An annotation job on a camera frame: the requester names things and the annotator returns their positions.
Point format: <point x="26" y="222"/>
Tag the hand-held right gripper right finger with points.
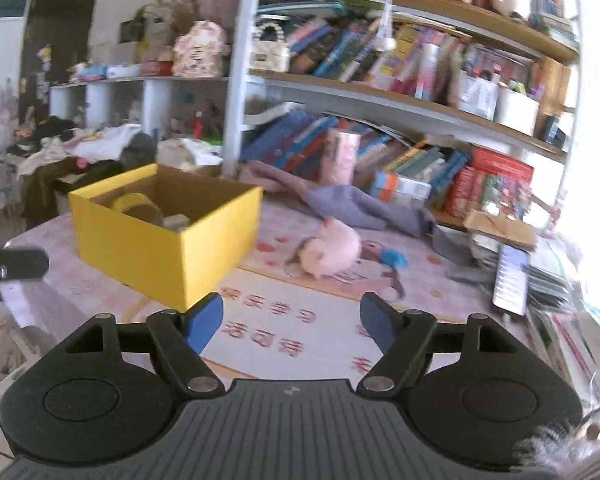
<point x="377" y="320"/>

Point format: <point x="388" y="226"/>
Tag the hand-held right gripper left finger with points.
<point x="205" y="322"/>

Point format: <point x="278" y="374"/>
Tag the pink plush toy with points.
<point x="330" y="250"/>

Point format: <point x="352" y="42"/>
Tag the yellow cardboard box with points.
<point x="130" y="250"/>

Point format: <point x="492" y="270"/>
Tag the white rectangular block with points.
<point x="176" y="222"/>

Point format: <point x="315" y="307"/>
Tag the yellow tape roll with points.
<point x="135" y="205"/>

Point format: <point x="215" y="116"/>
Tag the small blue toy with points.
<point x="395" y="259"/>

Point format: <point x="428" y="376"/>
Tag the purple pink cloth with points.
<point x="360" y="205"/>

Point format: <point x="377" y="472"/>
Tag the pile of clothes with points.
<point x="80" y="147"/>

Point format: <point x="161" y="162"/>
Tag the orange blue small box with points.
<point x="400" y="187"/>

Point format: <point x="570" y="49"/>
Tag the smartphone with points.
<point x="511" y="280"/>

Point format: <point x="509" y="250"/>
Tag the pink patterned carton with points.
<point x="341" y="157"/>

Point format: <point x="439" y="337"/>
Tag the white plastic bag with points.
<point x="187" y="152"/>

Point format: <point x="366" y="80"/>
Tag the red printed box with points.
<point x="500" y="185"/>

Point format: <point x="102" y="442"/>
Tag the stack of plastic sleeves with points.
<point x="560" y="300"/>

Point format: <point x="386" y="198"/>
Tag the white cubby shelf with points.
<point x="125" y="97"/>

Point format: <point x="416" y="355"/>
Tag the row of books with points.
<point x="290" y="145"/>
<point x="350" y="55"/>

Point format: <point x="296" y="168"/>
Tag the dark door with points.
<point x="60" y="25"/>

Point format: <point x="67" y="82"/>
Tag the grey fur trim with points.
<point x="565" y="442"/>

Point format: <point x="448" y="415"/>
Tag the white storage bin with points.
<point x="517" y="110"/>

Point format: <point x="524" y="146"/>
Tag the small dark box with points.
<point x="554" y="131"/>

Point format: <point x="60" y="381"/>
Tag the floral backpack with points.
<point x="200" y="52"/>

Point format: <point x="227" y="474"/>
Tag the white pearl handbag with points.
<point x="269" y="55"/>

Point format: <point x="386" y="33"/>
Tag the dried flower bunch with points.
<point x="167" y="20"/>

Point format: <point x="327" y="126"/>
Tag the white hanging charm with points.
<point x="386" y="42"/>

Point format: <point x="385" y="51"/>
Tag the green wall sign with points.
<point x="5" y="9"/>

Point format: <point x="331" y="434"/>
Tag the white frame wooden bookshelf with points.
<point x="235" y="85"/>

